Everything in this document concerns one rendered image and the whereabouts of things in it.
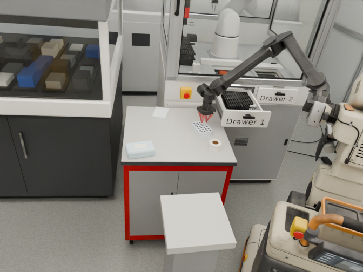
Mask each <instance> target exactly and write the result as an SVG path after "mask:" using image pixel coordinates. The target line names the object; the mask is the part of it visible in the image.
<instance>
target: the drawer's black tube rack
mask: <svg viewBox="0 0 363 272"><path fill-rule="evenodd" d="M221 98H222V101H223V102H224V105H225V107H226V109H227V110H249V108H229V107H228V106H250V105H253V104H254V103H253V101H252V99H251V98H250V96H249V95H248V93H247V92H239V91H225V92H223V94H221Z"/></svg>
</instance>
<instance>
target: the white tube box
mask: <svg viewBox="0 0 363 272"><path fill-rule="evenodd" d="M191 128H192V130H193V131H194V132H195V133H196V135H197V136H198V137H199V138H206V137H211V136H212V134H213V131H212V129H211V128H210V127H209V126H208V125H207V124H206V126H205V125H204V124H203V123H201V121H196V122H193V123H191Z"/></svg>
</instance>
